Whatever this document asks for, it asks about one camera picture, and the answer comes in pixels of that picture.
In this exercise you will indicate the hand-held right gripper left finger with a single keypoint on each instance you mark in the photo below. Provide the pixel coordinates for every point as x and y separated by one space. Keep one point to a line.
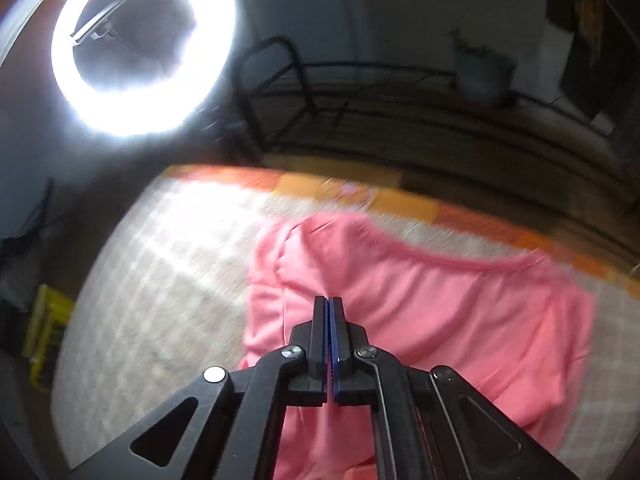
320 340

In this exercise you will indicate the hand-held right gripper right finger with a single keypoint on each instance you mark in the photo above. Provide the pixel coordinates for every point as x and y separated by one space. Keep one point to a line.
337 340

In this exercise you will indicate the pink t-shirt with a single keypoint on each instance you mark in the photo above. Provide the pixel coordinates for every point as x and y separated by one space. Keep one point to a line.
425 310

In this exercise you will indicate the black metal clothes rack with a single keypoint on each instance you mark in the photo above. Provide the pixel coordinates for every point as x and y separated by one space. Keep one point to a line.
400 130

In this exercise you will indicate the orange patterned mattress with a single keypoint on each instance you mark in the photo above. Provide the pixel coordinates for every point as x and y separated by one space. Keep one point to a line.
310 185

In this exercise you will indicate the yellow crate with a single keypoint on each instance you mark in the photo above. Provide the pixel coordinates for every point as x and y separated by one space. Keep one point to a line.
47 330

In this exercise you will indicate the potted plant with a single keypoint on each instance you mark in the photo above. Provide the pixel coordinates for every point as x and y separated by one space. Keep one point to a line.
482 77

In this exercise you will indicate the phone holder clamp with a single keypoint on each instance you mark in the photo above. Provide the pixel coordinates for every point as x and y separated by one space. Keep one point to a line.
97 22

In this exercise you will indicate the orange garment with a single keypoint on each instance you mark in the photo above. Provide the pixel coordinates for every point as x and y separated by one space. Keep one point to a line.
590 20

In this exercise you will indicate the black curved metal rail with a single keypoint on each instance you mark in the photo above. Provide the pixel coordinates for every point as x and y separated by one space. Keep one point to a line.
300 75

